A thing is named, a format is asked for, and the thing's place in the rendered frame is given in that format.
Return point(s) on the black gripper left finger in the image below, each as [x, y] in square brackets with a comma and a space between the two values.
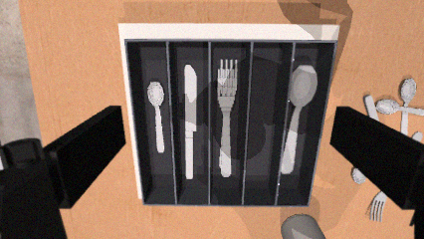
[37, 181]

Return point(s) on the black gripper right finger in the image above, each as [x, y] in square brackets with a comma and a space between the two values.
[390, 159]

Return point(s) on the black cutlery tray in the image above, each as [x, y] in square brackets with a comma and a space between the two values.
[258, 119]

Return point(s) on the grey mug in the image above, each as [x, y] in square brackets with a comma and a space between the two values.
[301, 226]

